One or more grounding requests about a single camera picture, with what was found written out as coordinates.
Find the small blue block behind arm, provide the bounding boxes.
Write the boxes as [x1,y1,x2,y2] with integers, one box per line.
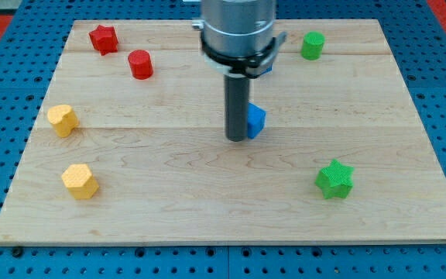
[262,64,273,74]

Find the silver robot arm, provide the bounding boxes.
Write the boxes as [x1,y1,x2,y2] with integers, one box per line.
[192,0,287,79]

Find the yellow heart block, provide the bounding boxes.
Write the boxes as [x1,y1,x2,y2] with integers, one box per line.
[46,105,80,138]

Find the blue cube block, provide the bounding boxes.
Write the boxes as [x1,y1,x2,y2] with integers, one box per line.
[247,103,266,139]

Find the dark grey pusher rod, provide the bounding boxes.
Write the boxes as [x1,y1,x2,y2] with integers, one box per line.
[224,76,250,142]

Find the wooden board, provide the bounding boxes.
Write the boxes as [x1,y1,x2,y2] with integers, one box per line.
[0,19,446,246]

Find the red cylinder block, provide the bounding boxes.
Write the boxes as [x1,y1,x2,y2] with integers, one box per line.
[128,50,153,80]

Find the green star block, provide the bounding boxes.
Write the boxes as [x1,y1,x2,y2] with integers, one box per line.
[315,159,355,199]

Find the green cylinder block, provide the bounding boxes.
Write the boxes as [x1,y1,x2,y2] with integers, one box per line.
[300,31,325,60]

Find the yellow hexagon block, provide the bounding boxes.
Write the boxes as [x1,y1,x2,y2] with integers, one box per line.
[61,164,99,200]

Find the red star block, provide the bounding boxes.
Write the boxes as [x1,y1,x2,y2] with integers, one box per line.
[89,25,118,56]

